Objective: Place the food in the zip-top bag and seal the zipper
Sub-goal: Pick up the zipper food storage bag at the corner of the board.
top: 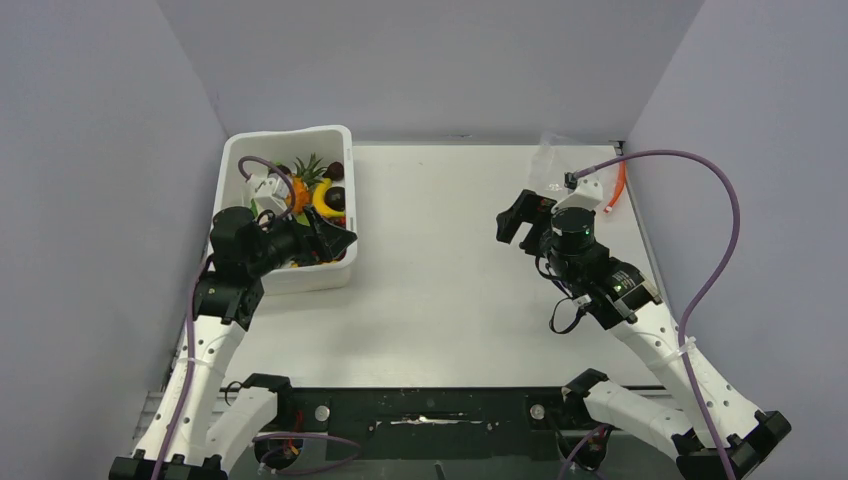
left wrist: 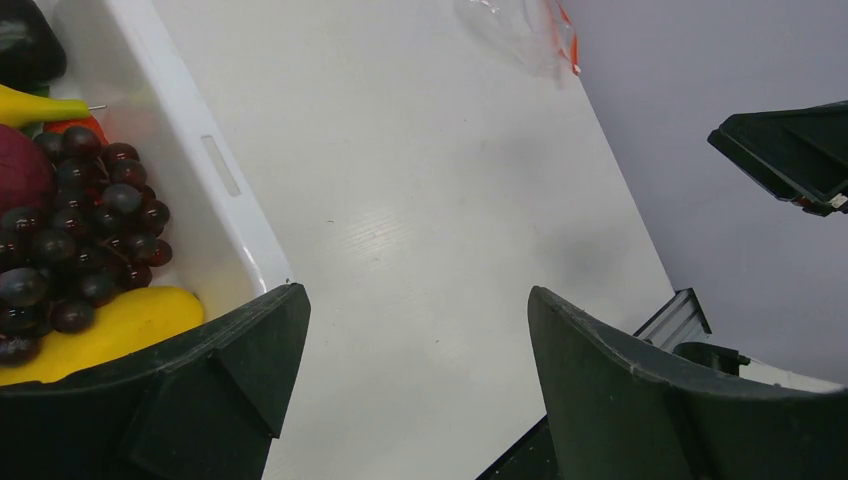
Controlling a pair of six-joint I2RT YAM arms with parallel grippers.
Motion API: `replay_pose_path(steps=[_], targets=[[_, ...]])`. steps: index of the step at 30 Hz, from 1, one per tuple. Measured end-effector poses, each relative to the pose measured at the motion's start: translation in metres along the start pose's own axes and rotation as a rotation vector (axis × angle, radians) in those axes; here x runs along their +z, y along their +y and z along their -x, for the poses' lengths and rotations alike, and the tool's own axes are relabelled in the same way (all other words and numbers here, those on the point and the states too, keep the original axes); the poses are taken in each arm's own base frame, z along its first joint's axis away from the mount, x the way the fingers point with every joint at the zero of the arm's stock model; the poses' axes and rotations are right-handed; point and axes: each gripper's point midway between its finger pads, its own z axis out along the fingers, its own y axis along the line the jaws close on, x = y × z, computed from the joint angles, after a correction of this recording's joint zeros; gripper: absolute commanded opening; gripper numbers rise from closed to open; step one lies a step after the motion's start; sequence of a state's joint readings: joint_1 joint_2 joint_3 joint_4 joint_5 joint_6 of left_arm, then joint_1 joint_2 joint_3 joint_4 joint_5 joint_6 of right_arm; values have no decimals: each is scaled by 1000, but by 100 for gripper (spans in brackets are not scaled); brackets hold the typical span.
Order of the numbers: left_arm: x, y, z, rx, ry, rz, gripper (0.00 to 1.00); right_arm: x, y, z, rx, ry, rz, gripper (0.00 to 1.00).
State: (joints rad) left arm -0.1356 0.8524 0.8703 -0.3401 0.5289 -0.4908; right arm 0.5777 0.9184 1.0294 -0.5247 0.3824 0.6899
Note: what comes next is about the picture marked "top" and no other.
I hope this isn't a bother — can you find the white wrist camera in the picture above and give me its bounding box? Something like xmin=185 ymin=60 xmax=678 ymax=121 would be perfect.
xmin=246 ymin=174 xmax=291 ymax=215
xmin=551 ymin=172 xmax=603 ymax=214

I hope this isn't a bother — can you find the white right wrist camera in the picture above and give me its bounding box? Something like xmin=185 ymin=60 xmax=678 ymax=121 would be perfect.
xmin=551 ymin=172 xmax=603 ymax=214

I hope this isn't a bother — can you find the dark toy mangosteen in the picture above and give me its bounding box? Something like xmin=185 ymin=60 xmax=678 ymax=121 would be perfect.
xmin=324 ymin=186 xmax=346 ymax=212

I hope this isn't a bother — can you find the clear zip top bag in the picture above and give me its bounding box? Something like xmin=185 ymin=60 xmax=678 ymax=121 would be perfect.
xmin=527 ymin=131 xmax=628 ymax=215

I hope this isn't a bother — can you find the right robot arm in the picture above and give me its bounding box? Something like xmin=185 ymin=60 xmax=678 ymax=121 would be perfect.
xmin=496 ymin=190 xmax=791 ymax=479

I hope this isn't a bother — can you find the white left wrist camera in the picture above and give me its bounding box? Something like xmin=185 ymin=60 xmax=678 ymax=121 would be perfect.
xmin=246 ymin=174 xmax=291 ymax=215

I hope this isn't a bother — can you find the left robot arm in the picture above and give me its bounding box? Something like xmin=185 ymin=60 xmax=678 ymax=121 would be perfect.
xmin=108 ymin=206 xmax=358 ymax=479

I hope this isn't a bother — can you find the yellow toy banana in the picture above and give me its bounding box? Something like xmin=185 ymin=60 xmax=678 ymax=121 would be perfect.
xmin=312 ymin=178 xmax=345 ymax=218

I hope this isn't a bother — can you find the orange toy pineapple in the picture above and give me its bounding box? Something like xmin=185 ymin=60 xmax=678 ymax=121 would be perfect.
xmin=289 ymin=153 xmax=326 ymax=215

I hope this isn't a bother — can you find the white plastic bin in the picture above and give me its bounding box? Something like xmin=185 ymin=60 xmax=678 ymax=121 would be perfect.
xmin=213 ymin=125 xmax=358 ymax=296

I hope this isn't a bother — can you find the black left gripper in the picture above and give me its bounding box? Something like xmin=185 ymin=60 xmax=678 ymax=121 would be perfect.
xmin=246 ymin=204 xmax=356 ymax=276

